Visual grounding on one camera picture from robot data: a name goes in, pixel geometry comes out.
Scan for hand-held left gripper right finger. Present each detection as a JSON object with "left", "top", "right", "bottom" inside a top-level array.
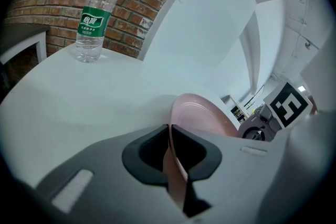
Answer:
[{"left": 172, "top": 112, "right": 324, "bottom": 224}]

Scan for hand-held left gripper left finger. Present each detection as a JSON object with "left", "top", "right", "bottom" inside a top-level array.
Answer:
[{"left": 15, "top": 124, "right": 190, "bottom": 224}]

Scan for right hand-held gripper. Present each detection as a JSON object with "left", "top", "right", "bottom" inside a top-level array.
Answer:
[{"left": 237, "top": 82, "right": 314, "bottom": 143}]

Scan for pink big plate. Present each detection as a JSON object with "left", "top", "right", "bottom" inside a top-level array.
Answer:
[{"left": 162, "top": 93, "right": 238, "bottom": 208}]

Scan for clear water bottle green label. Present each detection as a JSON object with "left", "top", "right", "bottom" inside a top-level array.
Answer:
[{"left": 75, "top": 0, "right": 130, "bottom": 63}]

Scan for dark side table white frame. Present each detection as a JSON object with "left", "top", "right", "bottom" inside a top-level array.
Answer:
[{"left": 0, "top": 24, "right": 51, "bottom": 65}]

